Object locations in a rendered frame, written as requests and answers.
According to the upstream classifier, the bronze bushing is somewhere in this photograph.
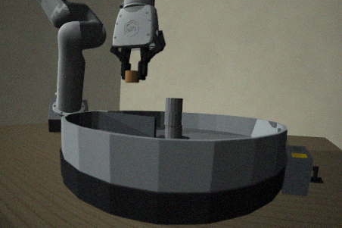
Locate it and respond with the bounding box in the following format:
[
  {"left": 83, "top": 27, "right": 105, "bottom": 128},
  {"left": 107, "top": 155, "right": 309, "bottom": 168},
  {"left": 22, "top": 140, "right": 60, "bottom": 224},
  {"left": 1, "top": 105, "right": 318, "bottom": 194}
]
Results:
[{"left": 125, "top": 70, "right": 139, "bottom": 83}]

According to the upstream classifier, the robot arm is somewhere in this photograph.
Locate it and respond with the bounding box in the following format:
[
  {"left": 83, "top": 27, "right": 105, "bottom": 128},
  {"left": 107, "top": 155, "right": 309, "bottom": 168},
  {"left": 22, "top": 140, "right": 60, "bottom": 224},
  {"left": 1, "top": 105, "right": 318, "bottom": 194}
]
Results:
[{"left": 37, "top": 0, "right": 106, "bottom": 116}]

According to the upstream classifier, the grey metal ring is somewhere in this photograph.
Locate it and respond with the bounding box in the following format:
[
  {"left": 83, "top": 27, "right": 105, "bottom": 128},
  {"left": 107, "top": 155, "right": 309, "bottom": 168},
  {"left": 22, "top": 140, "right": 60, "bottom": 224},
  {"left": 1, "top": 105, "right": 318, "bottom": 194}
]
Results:
[
  {"left": 165, "top": 98, "right": 183, "bottom": 112},
  {"left": 164, "top": 111, "right": 182, "bottom": 126},
  {"left": 165, "top": 125, "right": 182, "bottom": 139}
]

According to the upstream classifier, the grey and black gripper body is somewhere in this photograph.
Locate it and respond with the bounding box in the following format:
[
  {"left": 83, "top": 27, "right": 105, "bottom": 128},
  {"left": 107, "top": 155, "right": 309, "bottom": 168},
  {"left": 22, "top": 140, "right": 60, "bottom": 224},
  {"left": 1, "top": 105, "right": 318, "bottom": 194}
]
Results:
[{"left": 113, "top": 2, "right": 159, "bottom": 51}]

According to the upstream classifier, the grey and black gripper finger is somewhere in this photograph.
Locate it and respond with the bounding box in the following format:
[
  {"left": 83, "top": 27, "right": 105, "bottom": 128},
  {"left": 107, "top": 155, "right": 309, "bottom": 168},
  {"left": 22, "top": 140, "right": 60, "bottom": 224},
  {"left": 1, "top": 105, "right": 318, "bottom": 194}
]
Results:
[
  {"left": 110, "top": 45, "right": 132, "bottom": 80},
  {"left": 138, "top": 34, "right": 163, "bottom": 80}
]

